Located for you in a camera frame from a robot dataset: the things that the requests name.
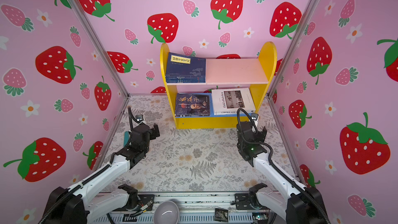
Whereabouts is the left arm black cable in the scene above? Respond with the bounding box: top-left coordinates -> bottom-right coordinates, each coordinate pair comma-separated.
37,107 -> 137,224

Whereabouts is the yellow wooden bookshelf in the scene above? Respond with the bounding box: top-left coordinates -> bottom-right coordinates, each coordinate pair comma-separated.
160,42 -> 277,129

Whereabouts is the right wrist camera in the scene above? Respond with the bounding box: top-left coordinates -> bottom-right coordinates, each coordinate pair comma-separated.
250,113 -> 259,121

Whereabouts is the grey bowl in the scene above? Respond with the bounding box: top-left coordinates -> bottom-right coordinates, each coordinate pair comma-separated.
153,201 -> 180,224

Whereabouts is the navy book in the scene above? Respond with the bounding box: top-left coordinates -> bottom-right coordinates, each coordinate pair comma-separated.
166,53 -> 206,77

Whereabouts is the blue book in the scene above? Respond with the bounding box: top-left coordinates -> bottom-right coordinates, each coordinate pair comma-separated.
165,76 -> 206,84

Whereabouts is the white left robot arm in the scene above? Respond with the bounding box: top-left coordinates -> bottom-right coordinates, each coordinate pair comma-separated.
39,123 -> 160,224

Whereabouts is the white photo cover book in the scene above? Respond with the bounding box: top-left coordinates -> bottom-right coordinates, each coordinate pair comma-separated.
211,88 -> 256,115

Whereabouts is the teal plastic bar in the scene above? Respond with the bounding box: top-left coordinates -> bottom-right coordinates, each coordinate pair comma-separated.
123,131 -> 130,146

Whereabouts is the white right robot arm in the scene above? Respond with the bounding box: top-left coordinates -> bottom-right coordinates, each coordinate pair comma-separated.
236,121 -> 330,224

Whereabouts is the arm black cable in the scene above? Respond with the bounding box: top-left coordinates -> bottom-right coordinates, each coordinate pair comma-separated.
37,107 -> 137,224
236,108 -> 332,224

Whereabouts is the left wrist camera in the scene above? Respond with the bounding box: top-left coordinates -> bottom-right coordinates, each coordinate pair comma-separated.
135,115 -> 144,123

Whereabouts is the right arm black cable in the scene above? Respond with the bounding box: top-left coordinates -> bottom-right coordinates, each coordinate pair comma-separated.
236,108 -> 332,224

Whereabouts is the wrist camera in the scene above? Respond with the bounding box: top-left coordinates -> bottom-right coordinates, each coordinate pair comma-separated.
135,115 -> 144,123
250,113 -> 259,121

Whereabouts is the small black circuit board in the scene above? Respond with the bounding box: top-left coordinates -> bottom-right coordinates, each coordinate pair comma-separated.
214,208 -> 229,223

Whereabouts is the dark portrait cover book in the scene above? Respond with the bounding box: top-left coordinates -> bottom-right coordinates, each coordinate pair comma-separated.
175,93 -> 210,117

